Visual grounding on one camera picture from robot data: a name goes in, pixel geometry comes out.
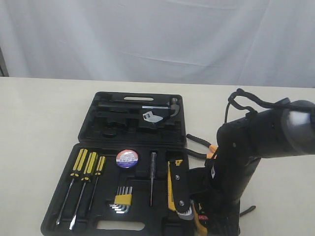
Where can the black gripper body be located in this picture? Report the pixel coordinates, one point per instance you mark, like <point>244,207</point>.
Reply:
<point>218,194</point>

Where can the yellow measuring tape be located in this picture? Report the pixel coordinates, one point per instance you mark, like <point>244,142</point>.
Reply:
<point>200,219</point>

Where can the yellow utility knife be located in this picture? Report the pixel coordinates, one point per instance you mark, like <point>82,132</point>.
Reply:
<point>170,198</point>

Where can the black electrical tape roll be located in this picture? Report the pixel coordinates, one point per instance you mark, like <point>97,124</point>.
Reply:
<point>127,158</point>

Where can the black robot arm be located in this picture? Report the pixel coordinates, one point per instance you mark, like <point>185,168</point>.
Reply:
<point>288,129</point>

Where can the black plastic tool case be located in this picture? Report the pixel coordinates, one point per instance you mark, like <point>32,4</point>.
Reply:
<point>107,131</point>

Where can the voltage tester screwdriver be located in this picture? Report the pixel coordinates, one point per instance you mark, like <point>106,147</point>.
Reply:
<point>152,174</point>

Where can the hex key set yellow holder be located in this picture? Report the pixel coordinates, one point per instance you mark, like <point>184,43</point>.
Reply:
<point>122,200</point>

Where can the silver adjustable wrench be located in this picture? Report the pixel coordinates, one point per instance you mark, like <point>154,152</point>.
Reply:
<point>150,121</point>

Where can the small yellow black screwdriver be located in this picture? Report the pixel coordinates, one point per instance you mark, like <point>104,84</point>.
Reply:
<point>98,173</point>

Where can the middle yellow black screwdriver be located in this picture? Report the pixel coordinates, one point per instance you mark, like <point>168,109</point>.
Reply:
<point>86,177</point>

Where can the large yellow black screwdriver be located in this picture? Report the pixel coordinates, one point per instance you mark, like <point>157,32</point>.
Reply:
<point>75,173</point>

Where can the white backdrop curtain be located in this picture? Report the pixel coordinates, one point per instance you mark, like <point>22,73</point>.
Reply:
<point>218,42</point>

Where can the pliers black orange handles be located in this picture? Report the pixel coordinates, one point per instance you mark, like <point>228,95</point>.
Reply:
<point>212,148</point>

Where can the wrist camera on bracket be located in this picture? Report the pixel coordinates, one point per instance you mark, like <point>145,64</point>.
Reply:
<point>181,193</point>

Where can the claw hammer black handle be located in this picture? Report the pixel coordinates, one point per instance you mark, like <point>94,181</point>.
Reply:
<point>173,106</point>

